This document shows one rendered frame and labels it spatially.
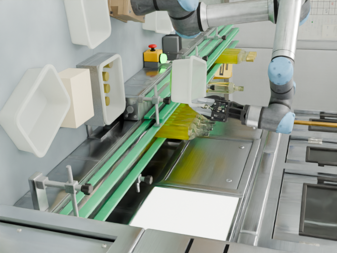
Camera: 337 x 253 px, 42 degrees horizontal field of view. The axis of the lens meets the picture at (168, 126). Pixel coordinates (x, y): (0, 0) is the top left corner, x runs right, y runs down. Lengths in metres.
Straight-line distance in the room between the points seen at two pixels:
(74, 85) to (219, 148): 0.77
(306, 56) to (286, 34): 6.21
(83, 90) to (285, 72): 0.63
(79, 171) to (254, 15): 0.88
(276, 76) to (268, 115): 0.15
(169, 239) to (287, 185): 0.98
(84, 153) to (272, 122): 0.64
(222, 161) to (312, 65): 6.05
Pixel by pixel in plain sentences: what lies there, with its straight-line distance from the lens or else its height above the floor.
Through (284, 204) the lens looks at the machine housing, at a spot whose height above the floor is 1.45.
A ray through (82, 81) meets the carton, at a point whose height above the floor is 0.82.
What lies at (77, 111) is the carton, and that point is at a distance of 1.40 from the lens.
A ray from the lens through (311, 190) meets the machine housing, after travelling 1.73.
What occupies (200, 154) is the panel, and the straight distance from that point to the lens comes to 1.85.
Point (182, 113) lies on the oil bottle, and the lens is 1.85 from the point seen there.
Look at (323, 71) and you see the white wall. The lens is 7.77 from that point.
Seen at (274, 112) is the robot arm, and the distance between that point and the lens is 1.50.
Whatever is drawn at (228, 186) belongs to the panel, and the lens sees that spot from 1.63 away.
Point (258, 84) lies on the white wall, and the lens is 7.91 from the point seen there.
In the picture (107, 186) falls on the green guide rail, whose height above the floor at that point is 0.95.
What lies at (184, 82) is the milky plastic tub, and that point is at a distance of 1.50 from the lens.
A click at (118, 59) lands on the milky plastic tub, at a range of 1.63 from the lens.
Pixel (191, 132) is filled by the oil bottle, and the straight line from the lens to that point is 1.73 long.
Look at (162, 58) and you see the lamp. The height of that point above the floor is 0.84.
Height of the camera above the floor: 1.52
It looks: 18 degrees down
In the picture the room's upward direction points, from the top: 95 degrees clockwise
